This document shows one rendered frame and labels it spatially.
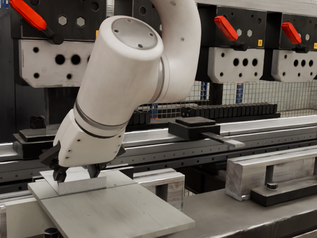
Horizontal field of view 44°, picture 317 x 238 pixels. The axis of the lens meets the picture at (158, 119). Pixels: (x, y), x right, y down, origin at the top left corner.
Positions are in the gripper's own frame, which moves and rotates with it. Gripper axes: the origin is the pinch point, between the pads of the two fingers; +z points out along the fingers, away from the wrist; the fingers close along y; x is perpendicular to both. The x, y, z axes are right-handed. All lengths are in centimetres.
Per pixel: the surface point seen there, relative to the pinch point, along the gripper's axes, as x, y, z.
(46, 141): -18.7, -1.6, 15.9
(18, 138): -23.0, 3.7, 19.5
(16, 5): -16.6, 10.0, -22.3
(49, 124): -9.2, 3.3, -2.5
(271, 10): -22, -48, -23
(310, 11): -23, -62, -24
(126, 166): -3.6, -13.4, 6.5
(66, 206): 7.7, 4.7, -3.4
